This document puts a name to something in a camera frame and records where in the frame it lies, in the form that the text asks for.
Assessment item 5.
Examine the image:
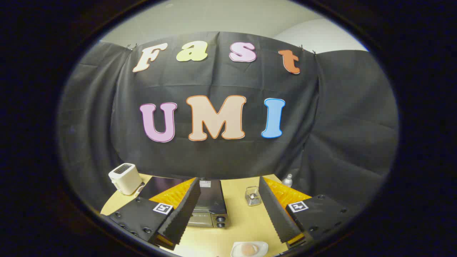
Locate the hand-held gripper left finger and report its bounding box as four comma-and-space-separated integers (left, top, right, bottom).
107, 177, 201, 250

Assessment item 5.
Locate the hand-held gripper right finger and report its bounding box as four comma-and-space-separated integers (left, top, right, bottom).
258, 176, 361, 250

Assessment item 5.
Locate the black toaster oven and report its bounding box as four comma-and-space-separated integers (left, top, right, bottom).
137, 176, 229, 229

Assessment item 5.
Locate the white pop-up toaster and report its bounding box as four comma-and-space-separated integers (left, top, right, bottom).
108, 163, 142, 196

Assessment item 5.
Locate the clear glass jar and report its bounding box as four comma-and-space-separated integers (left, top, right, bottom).
245, 186, 262, 207

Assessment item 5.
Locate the white square plate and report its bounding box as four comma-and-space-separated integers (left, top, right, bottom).
230, 241, 269, 257

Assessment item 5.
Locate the black backdrop cloth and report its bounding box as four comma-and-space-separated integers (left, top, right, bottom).
57, 31, 400, 215

